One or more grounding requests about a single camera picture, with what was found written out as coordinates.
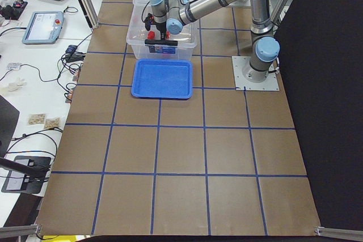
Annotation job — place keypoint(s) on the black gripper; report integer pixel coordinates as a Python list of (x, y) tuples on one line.
[(161, 28)]

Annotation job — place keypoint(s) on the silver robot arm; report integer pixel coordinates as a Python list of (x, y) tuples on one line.
[(170, 16)]

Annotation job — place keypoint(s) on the clear plastic storage box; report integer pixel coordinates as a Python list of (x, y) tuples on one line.
[(149, 45)]

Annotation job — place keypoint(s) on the blue plastic tray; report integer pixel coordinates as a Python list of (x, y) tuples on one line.
[(163, 79)]

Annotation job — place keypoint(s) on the blue usb hub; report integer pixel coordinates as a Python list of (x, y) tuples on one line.
[(71, 49)]

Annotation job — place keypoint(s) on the near teach pendant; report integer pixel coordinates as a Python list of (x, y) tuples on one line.
[(44, 27)]

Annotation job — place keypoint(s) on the bag of small parts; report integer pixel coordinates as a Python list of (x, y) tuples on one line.
[(36, 119)]

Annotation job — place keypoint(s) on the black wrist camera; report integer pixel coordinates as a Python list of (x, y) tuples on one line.
[(149, 21)]

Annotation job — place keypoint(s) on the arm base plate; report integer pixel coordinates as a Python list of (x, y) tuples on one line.
[(248, 79)]

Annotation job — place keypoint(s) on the black camera stand base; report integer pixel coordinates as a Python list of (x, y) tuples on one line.
[(27, 174)]

